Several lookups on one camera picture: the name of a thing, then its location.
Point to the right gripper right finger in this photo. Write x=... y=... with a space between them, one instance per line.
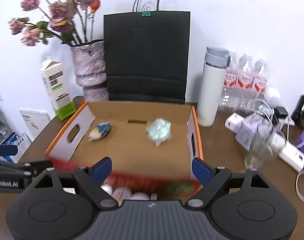
x=214 y=184

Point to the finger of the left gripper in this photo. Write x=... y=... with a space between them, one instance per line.
x=8 y=150

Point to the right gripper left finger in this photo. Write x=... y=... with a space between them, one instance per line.
x=89 y=181

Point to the blue yellow small toy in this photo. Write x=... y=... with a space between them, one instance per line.
x=100 y=131

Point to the iridescent packet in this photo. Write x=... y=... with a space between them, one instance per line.
x=159 y=131

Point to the white round tin left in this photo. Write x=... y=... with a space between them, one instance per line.
x=107 y=188

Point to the blue white boxes on floor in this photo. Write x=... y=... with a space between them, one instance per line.
x=10 y=137

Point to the white round tin middle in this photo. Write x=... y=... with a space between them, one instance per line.
x=121 y=193

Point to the small white purple box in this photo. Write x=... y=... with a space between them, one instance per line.
x=248 y=130

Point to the clear drinking glass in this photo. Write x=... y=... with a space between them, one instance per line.
x=261 y=149

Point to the red orange cardboard box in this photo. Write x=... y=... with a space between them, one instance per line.
x=137 y=163

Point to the white power strip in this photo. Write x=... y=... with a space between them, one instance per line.
x=290 y=155

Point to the green white milk carton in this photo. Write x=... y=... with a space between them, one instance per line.
x=56 y=86

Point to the black power adapter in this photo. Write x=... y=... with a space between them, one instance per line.
x=279 y=113

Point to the water bottle pack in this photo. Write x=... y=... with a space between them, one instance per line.
x=245 y=81

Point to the black bottles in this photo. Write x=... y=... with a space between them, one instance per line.
x=298 y=114

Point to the purple marbled vase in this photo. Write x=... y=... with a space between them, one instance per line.
x=90 y=70

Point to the white thermos grey lid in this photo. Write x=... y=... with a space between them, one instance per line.
x=213 y=75

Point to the black paper bag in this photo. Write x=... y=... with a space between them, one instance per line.
x=147 y=57

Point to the dried pink flower bouquet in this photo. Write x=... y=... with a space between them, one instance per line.
x=71 y=21

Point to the teal binder clip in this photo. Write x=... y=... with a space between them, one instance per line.
x=146 y=11

